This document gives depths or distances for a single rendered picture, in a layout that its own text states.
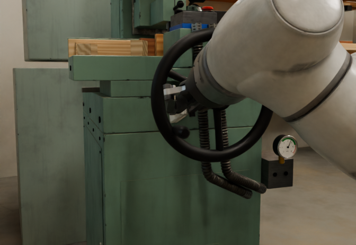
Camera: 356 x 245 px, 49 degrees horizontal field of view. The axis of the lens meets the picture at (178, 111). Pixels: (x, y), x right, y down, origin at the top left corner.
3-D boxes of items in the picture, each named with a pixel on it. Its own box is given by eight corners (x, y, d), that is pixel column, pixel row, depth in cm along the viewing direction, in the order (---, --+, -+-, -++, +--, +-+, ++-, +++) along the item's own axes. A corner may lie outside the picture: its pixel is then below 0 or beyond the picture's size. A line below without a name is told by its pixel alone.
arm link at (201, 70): (201, 27, 49) (186, 45, 54) (210, 96, 47) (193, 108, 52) (264, 29, 52) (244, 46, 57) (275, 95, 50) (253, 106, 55)
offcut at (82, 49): (83, 57, 104) (83, 44, 104) (97, 57, 103) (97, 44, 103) (77, 56, 101) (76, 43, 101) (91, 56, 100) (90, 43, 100)
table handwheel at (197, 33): (238, -2, 80) (302, 111, 88) (202, 12, 99) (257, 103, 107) (125, 80, 74) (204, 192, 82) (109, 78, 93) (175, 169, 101)
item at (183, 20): (181, 28, 89) (182, 3, 88) (168, 32, 99) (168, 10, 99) (233, 30, 93) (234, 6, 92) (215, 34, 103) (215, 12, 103)
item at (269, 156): (268, 189, 106) (269, 160, 105) (247, 177, 118) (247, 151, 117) (294, 186, 109) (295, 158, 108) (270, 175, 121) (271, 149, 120)
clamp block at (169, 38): (177, 68, 89) (177, 27, 88) (161, 68, 101) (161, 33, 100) (236, 68, 93) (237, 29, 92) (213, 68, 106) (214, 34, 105)
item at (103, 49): (76, 57, 105) (76, 42, 105) (76, 57, 107) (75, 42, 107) (283, 59, 126) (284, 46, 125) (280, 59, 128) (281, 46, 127)
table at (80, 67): (74, 82, 82) (73, 53, 81) (67, 78, 110) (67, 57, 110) (316, 79, 101) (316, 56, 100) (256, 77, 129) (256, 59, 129)
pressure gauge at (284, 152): (277, 166, 103) (278, 136, 102) (269, 163, 107) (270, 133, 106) (297, 164, 105) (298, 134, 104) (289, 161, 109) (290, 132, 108)
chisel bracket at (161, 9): (162, 26, 108) (162, -6, 107) (150, 31, 121) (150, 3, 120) (187, 27, 110) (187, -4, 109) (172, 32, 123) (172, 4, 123)
